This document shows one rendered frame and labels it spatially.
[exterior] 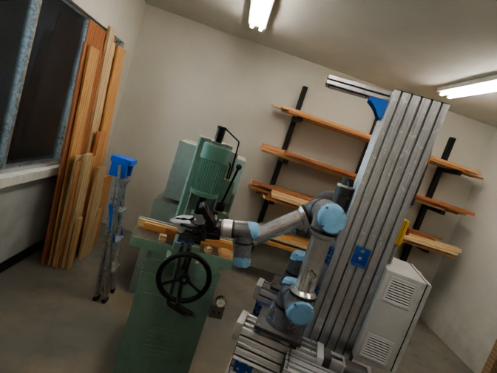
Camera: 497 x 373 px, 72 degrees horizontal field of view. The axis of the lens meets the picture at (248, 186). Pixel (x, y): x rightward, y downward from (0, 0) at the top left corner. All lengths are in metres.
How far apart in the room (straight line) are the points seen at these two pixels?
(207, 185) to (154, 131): 2.52
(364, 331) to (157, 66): 3.65
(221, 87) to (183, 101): 0.50
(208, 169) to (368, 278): 1.02
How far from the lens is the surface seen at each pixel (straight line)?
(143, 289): 2.13
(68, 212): 3.31
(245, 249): 1.42
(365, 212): 1.74
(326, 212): 1.40
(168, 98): 4.42
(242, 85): 4.37
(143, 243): 2.02
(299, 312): 1.53
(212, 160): 1.98
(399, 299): 1.82
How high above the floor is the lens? 1.61
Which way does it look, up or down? 8 degrees down
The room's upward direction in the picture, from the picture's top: 18 degrees clockwise
